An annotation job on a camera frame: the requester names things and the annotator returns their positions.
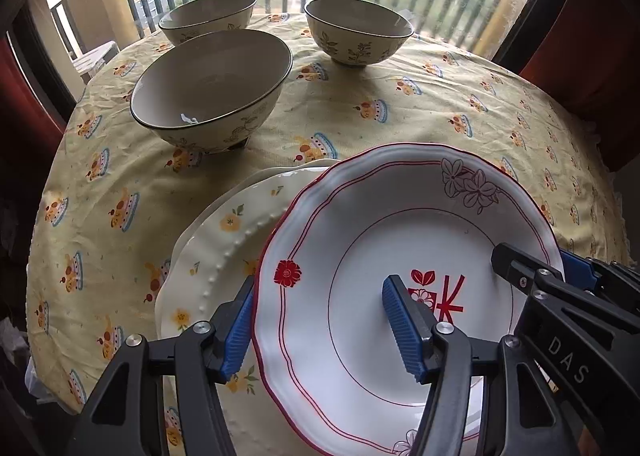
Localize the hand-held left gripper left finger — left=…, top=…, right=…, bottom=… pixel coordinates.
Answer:
left=75, top=275, right=258, bottom=456

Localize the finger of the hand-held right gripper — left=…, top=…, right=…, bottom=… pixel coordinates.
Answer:
left=491, top=242, right=567, bottom=295
left=559, top=250, right=640, bottom=309

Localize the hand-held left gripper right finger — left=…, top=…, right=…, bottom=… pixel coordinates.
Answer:
left=381, top=275, right=583, bottom=456

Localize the ribbed beaded yellow-flower plate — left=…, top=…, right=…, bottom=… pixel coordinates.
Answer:
left=156, top=166, right=346, bottom=456

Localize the red-rimmed white plate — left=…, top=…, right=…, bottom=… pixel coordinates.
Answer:
left=250, top=143, right=566, bottom=456

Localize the large scalloped yellow-flower plate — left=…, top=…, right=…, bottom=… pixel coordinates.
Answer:
left=154, top=158, right=346, bottom=337

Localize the cream floral bowl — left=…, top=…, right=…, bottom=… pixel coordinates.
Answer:
left=304, top=0, right=415, bottom=67
left=130, top=30, right=293, bottom=154
left=159, top=0, right=257, bottom=47

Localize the yellow printed tablecloth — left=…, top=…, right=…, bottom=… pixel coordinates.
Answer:
left=27, top=10, right=631, bottom=456

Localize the red curtain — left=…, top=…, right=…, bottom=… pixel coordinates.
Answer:
left=0, top=30, right=66, bottom=197
left=520, top=0, right=640, bottom=171

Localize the white balcony chair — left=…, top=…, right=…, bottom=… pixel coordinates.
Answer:
left=70, top=40, right=121, bottom=84

